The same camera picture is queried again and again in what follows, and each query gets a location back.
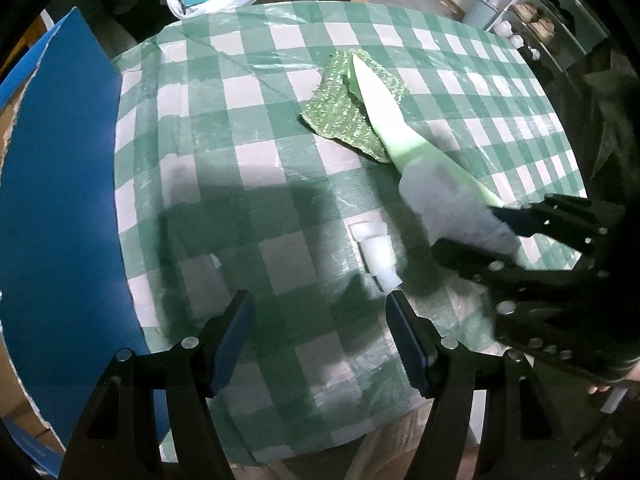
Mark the green white checkered cloth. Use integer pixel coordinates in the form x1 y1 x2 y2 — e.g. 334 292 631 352
110 0 589 467

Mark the green knitted cloth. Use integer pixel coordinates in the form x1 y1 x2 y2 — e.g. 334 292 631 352
300 49 409 164

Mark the blue board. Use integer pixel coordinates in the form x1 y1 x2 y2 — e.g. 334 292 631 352
0 7 172 478

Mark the person's right hand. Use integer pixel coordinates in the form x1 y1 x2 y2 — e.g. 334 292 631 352
587 357 640 396

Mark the dark cloth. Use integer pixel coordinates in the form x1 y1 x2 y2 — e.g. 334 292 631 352
582 50 640 202

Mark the small white object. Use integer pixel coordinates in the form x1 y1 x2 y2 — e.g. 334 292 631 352
348 221 402 294

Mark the light blue bin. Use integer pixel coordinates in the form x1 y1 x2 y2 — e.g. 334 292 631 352
467 0 507 32

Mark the light green sheet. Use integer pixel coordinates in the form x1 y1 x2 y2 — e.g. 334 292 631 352
345 54 506 209

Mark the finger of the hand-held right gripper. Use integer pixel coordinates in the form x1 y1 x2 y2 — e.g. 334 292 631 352
431 237 593 302
487 193 627 257

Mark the light blue sock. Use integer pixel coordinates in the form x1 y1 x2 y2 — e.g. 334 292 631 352
398 155 522 262

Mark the shoe rack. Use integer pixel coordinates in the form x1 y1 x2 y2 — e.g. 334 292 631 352
480 0 612 77

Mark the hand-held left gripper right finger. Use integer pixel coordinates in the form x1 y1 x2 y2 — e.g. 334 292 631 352
386 291 576 480

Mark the white plastic bag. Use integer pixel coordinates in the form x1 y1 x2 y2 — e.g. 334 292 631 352
166 0 267 22

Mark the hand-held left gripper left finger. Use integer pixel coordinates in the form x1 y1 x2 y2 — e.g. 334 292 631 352
60 289 257 480

